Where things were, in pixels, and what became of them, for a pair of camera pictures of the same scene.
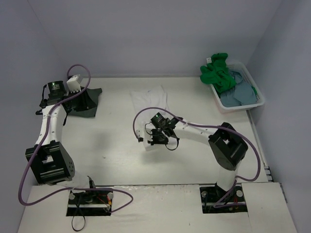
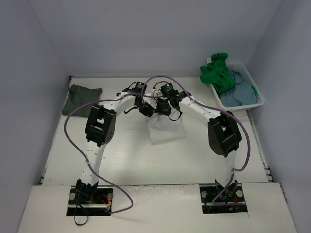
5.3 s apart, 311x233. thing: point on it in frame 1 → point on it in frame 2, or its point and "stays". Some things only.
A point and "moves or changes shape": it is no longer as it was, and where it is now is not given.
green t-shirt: x=216 y=73 stays
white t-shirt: x=154 y=97 moves or changes shape
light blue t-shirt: x=241 y=94 stays
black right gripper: x=158 y=137 → x=163 y=109
